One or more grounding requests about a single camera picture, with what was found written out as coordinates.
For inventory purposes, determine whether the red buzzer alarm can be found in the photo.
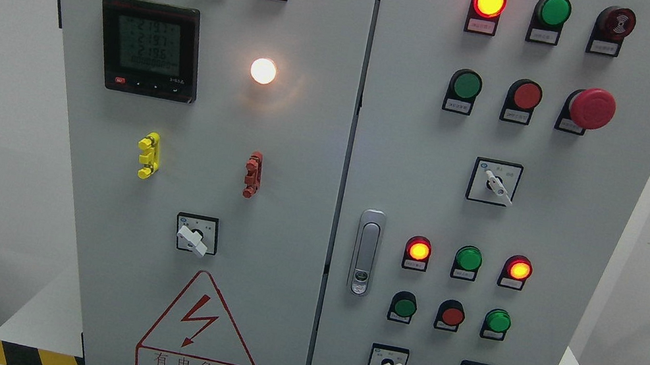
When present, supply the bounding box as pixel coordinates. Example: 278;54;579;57
585;5;636;57

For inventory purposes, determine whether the red emergency stop button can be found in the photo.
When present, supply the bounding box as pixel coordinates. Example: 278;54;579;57
554;88;617;136

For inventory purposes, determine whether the black digital power meter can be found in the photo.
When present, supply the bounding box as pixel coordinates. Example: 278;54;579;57
102;0;201;103

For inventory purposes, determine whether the white indicator light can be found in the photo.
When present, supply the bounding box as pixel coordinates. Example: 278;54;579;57
250;57;278;86

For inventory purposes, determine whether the grey left cabinet door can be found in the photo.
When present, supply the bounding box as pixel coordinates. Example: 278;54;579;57
61;0;375;365

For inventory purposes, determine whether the red lit indicator top right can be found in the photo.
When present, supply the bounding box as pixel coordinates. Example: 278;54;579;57
463;0;507;36

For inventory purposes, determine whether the grey right cabinet door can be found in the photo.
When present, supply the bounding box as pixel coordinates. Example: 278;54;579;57
311;0;650;365

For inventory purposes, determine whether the green push button lower right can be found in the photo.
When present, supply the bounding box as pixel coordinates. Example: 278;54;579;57
479;308;512;341

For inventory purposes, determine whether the green indicator top right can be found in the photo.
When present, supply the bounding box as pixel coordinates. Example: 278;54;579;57
525;0;572;46

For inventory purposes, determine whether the red lit indicator middle right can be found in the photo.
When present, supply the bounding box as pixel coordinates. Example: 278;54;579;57
497;254;533;291

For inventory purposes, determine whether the lower white selector switch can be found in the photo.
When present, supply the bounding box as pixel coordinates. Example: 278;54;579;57
367;342;410;365

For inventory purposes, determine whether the green push button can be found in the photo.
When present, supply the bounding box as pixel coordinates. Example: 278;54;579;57
479;308;512;341
441;68;483;116
387;291;418;324

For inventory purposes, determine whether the grey cabinet door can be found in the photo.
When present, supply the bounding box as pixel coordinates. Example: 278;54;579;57
311;0;650;365
61;0;375;365

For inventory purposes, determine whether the green indicator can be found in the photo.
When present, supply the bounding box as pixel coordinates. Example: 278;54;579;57
525;0;572;46
450;245;483;281

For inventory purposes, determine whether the green indicator middle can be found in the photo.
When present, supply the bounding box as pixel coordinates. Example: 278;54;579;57
450;245;483;281

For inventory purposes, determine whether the red lit indicator middle left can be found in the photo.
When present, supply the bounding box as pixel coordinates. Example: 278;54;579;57
400;236;432;272

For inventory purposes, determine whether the green push button upper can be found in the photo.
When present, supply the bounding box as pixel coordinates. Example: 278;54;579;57
441;68;483;116

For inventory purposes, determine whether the upper right selector switch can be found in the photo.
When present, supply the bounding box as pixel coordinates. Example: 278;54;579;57
466;157;524;207

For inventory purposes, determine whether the red push button lower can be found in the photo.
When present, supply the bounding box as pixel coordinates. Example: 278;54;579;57
432;299;465;333

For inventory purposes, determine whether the silver door handle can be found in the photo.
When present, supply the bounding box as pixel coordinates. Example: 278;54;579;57
348;209;386;296

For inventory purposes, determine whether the red electric warning sticker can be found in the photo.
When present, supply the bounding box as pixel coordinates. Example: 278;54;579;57
134;270;256;365

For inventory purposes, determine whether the red push button upper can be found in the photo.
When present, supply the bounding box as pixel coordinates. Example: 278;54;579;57
499;78;543;126

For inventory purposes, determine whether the yellow terminal connector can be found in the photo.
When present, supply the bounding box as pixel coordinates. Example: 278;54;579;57
137;131;161;180

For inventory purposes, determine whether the left door selector switch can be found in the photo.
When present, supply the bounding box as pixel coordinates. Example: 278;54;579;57
175;212;220;258

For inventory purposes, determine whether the green push button lower left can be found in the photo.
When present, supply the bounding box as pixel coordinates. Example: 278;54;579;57
387;291;418;324

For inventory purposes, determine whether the red push button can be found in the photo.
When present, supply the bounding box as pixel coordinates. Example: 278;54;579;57
499;78;543;126
432;299;465;333

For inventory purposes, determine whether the red terminal connector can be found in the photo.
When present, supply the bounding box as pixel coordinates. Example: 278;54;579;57
242;151;263;199

